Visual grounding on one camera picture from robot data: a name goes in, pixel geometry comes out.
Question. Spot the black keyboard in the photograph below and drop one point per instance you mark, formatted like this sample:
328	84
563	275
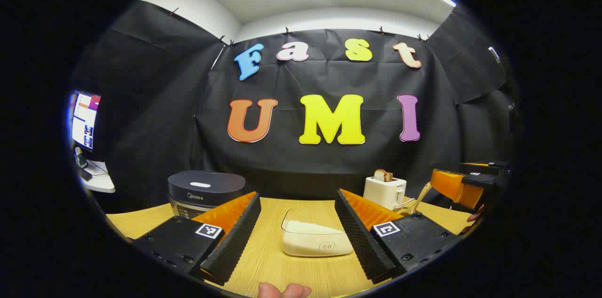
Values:
85	175

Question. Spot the white toaster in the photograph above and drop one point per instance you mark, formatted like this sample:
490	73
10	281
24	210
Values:
381	192

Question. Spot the clear plastic rice container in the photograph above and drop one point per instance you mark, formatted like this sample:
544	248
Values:
310	215

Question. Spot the small grey desk device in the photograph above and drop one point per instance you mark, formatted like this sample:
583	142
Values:
81	158

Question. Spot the white side table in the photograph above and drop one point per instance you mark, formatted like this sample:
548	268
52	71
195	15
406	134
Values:
101	183

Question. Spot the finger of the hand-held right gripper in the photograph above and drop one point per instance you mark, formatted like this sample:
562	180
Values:
484	168
451	187

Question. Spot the black backdrop cloth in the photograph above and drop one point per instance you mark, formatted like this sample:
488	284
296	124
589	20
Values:
329	77

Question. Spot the wooden spoon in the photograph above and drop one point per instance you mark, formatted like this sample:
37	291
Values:
423	194

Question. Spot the computer monitor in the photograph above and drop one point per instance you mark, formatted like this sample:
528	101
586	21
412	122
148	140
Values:
84	119

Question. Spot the dark grey rice cooker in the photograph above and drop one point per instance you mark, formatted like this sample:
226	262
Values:
207	194

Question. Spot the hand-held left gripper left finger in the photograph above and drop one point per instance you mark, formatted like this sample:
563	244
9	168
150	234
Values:
235	237

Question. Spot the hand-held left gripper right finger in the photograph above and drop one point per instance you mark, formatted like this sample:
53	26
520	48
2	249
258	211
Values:
360	237

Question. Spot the toasted bread slice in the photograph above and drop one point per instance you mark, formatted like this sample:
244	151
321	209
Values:
382	176

